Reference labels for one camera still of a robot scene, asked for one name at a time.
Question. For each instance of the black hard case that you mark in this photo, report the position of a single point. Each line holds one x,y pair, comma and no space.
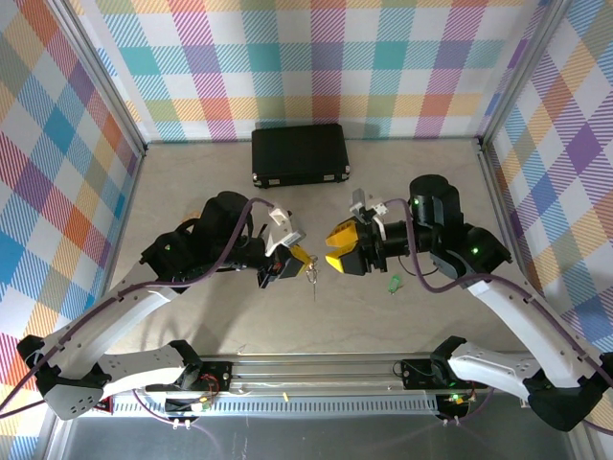
299,153

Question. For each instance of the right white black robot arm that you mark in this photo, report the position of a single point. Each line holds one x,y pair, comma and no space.
503,370

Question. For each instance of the green plastic key tag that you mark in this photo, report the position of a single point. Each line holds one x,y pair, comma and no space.
393,282

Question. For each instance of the small controller board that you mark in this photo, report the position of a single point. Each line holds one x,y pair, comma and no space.
457,399
189,405

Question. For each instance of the thin silver key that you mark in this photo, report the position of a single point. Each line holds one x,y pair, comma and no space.
314,291

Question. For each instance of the aluminium frame post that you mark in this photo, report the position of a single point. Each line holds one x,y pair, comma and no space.
98,76
524,72

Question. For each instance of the aluminium frame floor rail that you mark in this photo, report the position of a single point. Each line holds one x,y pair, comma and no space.
500,201
120,225

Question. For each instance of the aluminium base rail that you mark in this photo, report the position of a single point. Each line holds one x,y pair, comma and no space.
316,374

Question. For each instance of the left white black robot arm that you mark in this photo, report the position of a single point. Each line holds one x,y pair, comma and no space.
134,360

